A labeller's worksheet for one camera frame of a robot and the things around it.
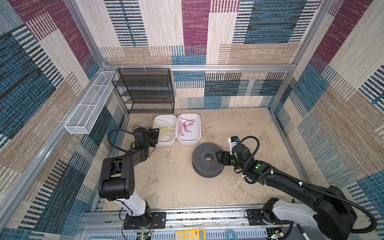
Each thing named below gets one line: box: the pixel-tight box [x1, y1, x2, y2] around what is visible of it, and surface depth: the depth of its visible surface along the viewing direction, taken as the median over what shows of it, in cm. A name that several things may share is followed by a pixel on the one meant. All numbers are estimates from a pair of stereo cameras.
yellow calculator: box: [174, 228, 207, 240], surface depth 70 cm
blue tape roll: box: [225, 229, 237, 240], surface depth 71 cm
